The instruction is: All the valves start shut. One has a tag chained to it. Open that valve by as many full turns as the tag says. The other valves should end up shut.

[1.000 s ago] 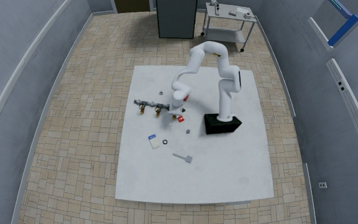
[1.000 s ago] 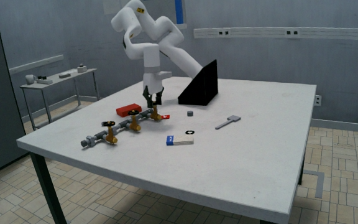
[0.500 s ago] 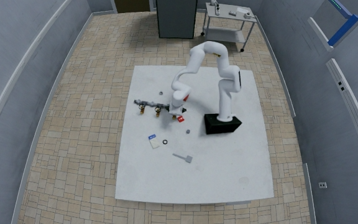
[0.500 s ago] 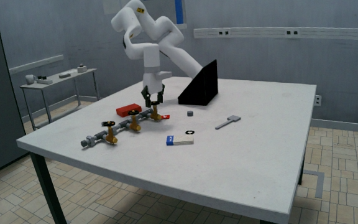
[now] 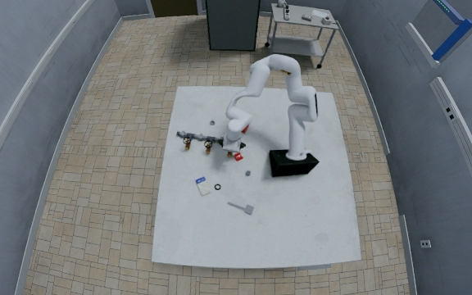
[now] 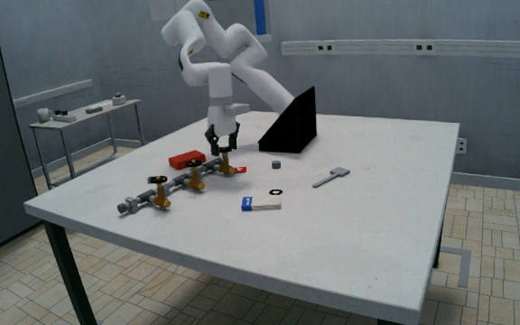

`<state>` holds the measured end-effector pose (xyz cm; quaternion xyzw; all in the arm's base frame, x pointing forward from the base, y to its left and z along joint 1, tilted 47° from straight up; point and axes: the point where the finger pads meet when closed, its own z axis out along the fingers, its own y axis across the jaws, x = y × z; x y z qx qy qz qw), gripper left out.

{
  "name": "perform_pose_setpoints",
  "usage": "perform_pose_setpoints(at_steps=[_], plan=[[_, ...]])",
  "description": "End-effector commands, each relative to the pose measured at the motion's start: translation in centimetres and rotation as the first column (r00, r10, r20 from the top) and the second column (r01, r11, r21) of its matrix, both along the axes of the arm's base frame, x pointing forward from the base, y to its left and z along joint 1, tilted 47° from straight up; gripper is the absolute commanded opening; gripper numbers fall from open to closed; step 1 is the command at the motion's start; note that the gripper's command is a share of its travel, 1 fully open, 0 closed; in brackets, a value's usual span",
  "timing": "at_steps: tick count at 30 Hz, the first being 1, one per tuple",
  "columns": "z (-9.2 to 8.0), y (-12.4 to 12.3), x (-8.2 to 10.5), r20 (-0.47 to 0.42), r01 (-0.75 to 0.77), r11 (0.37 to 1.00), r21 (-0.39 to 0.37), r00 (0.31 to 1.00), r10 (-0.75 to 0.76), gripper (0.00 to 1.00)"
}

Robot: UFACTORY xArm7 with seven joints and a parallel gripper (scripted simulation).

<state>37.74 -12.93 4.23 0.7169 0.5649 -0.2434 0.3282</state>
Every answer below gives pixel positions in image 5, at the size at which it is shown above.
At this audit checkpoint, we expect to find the grey pipe manifold with brass valves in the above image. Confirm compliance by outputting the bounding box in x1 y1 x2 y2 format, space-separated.
176 130 232 157

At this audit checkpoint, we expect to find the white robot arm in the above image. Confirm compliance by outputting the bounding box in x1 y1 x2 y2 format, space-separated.
223 54 318 160

